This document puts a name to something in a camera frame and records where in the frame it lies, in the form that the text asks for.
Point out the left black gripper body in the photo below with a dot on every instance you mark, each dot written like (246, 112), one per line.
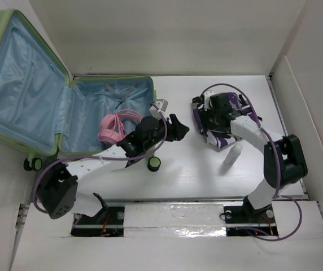
(170, 133)

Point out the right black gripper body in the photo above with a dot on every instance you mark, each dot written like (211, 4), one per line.
(209, 118)

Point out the purple camouflage cloth bag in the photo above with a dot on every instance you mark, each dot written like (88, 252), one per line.
(240, 107)

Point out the white plastic bottle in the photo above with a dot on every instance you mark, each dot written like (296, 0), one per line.
(233, 155)

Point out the pink headphones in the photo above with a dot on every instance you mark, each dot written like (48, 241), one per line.
(112, 128)

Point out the green suitcase blue lining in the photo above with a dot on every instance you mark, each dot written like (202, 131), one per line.
(42, 110)

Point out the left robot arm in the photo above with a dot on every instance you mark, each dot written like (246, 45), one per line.
(55, 192)

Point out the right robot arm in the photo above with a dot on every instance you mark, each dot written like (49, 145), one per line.
(283, 161)

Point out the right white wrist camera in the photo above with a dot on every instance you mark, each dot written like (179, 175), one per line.
(207, 95)

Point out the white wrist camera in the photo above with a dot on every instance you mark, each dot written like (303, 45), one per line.
(207, 95)
(158, 105)

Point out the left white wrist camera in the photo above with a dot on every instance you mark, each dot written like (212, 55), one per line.
(158, 105)

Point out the metal base rail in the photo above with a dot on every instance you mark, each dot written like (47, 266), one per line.
(236, 226)

